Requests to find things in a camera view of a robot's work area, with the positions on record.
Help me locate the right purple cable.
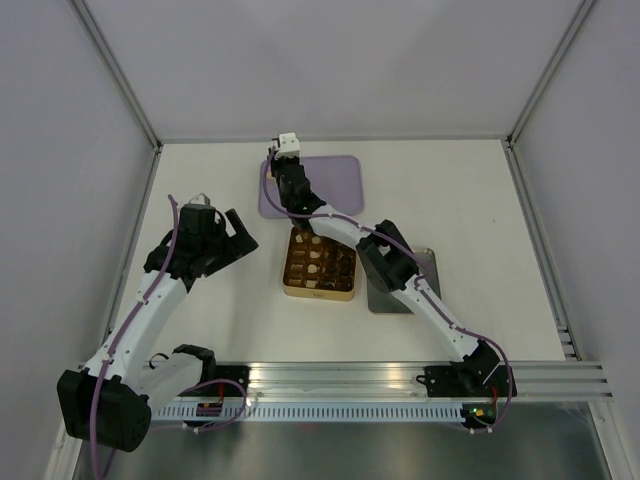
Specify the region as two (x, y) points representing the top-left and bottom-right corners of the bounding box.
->
(262, 147), (515, 401)

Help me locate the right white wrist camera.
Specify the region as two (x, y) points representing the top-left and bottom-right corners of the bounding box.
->
(269, 132), (301, 159)

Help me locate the gold chocolate box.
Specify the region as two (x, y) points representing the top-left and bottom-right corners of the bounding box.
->
(282, 227), (358, 302)

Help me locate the purple cable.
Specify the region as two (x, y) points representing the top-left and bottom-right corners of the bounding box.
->
(89, 194), (251, 479)
(262, 147), (515, 401)

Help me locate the aluminium mounting rail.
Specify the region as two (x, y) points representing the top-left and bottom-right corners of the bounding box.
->
(67, 360), (615, 401)

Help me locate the left aluminium frame post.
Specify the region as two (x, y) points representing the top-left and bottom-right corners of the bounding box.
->
(68, 0), (162, 152)

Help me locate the right aluminium frame post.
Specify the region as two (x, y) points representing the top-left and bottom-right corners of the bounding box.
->
(504, 0), (599, 148)

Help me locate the aluminium frame post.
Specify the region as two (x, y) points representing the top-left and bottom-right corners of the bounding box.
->
(68, 0), (162, 152)
(504, 0), (599, 148)

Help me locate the purple plastic tray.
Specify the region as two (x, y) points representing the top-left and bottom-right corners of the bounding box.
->
(258, 155), (365, 220)

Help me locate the white slotted cable duct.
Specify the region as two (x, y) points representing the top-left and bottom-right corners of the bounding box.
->
(152, 399), (463, 423)

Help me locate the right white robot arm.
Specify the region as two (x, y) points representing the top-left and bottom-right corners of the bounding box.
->
(267, 149), (514, 396)

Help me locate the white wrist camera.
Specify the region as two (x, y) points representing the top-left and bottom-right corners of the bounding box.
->
(189, 193), (211, 206)
(269, 132), (301, 159)

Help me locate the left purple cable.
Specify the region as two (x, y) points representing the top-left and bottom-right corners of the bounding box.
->
(89, 194), (251, 479)

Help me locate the silver tin lid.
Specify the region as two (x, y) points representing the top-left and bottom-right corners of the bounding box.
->
(367, 248), (441, 314)

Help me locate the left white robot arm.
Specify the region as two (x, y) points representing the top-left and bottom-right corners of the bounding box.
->
(57, 203), (258, 452)

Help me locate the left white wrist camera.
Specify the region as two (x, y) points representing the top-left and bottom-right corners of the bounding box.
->
(189, 193), (211, 206)

